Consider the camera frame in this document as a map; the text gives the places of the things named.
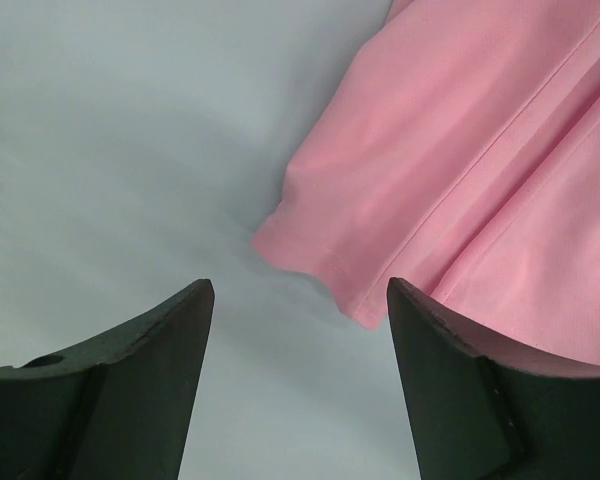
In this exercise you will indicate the pink t shirt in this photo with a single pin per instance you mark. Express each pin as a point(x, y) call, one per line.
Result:
point(461, 153)

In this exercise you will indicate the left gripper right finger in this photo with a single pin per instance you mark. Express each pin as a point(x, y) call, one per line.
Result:
point(484, 407)

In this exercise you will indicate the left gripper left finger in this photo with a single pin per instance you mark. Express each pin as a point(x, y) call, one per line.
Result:
point(115, 406)

